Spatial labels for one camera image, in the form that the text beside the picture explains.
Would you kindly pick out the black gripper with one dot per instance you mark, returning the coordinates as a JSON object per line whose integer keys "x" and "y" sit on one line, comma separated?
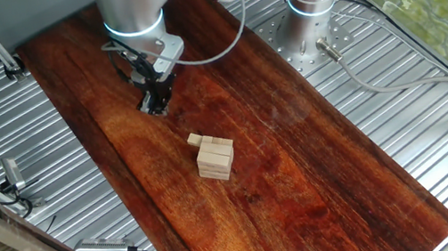
{"x": 154, "y": 82}

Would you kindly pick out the pale wooden Jenga block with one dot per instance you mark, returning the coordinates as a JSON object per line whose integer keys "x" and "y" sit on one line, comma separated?
{"x": 214, "y": 175}
{"x": 214, "y": 161}
{"x": 194, "y": 139}
{"x": 217, "y": 140}
{"x": 207, "y": 139}
{"x": 227, "y": 142}
{"x": 215, "y": 148}

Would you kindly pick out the dark red wooden board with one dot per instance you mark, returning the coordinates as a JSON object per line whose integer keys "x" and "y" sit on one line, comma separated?
{"x": 282, "y": 179}

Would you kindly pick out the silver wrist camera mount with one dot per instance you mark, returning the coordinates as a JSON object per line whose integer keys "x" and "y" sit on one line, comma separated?
{"x": 169, "y": 53}

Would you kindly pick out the silver ribbed camera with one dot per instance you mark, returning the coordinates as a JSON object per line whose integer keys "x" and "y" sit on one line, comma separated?
{"x": 101, "y": 249}

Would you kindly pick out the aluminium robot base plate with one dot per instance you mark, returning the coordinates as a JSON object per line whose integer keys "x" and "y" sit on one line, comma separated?
{"x": 309, "y": 66}

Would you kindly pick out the small grey camera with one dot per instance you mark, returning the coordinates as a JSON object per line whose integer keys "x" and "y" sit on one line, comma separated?
{"x": 12, "y": 172}

